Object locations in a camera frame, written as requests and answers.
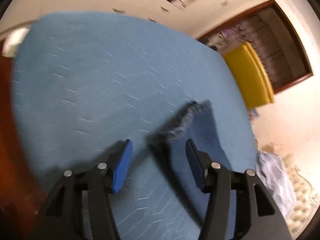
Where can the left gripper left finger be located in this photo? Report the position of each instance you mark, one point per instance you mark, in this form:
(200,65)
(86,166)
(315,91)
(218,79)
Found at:
(61,216)

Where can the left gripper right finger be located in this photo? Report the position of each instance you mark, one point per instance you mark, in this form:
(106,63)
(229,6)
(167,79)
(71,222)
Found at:
(257,215)

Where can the dark blue denim jeans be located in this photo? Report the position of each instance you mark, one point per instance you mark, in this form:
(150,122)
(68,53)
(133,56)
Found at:
(176,126)

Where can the grey star pattern duvet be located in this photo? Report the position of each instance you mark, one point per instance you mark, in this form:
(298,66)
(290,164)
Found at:
(271,171)

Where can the dark wooden drawer chest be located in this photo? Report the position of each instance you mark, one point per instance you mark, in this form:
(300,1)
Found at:
(21,196)

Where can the cream tufted headboard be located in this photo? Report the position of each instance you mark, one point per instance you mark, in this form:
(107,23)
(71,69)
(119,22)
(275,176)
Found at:
(306,198)

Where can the yellow leather armchair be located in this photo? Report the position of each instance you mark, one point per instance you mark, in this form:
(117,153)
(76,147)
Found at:
(250,76)

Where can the blue quilted bed cover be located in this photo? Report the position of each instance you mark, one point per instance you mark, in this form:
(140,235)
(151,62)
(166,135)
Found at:
(83,81)

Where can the patterned lace curtain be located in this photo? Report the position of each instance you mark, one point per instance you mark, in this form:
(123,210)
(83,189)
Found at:
(261,37)

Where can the brown wooden door frame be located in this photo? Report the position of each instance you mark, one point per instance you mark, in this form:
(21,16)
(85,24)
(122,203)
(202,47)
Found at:
(285,33)

